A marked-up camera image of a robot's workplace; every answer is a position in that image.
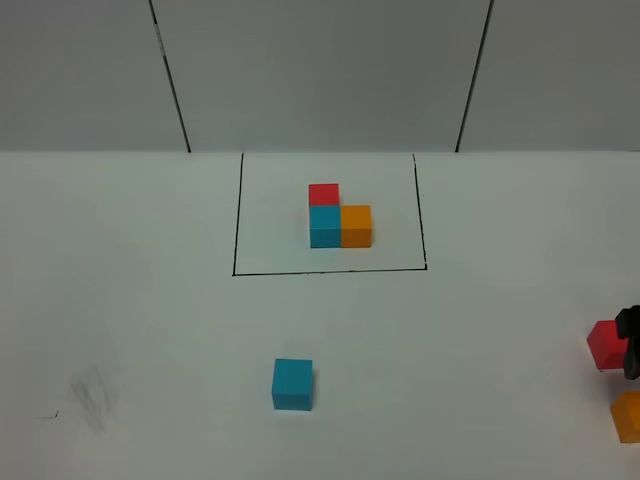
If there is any blue template block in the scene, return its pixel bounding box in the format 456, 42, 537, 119
309, 205, 341, 248

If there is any orange template block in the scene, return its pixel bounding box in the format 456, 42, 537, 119
341, 205, 373, 248

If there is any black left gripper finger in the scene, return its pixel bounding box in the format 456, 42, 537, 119
615, 305, 640, 380

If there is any red template block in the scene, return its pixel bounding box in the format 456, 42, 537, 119
308, 183, 340, 207

